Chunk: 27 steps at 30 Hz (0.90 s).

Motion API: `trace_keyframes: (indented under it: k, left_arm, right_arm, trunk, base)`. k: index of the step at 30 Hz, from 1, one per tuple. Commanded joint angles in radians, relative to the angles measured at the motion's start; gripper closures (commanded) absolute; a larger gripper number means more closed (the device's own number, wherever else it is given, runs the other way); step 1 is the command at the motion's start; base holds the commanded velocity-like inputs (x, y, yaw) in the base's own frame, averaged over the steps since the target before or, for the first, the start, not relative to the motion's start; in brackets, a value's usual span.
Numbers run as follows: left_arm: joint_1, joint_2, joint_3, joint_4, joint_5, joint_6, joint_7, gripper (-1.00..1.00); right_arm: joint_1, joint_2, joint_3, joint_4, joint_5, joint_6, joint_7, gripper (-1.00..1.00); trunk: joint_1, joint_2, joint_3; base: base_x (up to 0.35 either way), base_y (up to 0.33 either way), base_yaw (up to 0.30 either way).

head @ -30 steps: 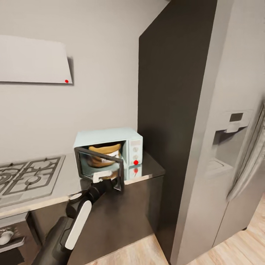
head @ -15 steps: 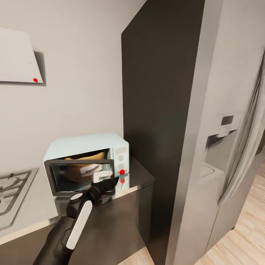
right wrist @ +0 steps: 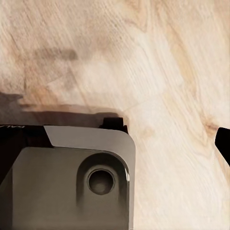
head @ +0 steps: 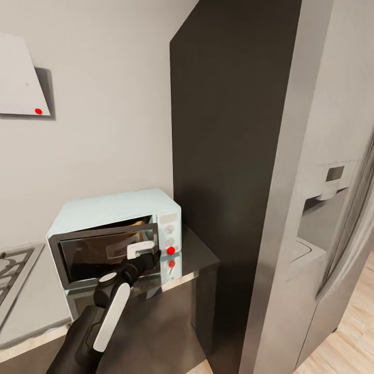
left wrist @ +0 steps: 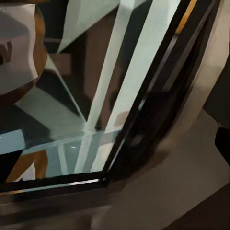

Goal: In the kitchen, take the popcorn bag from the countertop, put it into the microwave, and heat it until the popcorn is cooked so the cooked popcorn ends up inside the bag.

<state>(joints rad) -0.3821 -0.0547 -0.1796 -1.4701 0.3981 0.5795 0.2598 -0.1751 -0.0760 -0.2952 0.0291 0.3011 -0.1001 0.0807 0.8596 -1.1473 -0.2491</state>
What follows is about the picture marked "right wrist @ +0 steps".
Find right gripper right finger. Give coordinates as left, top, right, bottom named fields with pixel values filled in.
left=215, top=127, right=230, bottom=165

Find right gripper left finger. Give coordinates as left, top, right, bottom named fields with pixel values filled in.
left=0, top=128, right=25, bottom=185

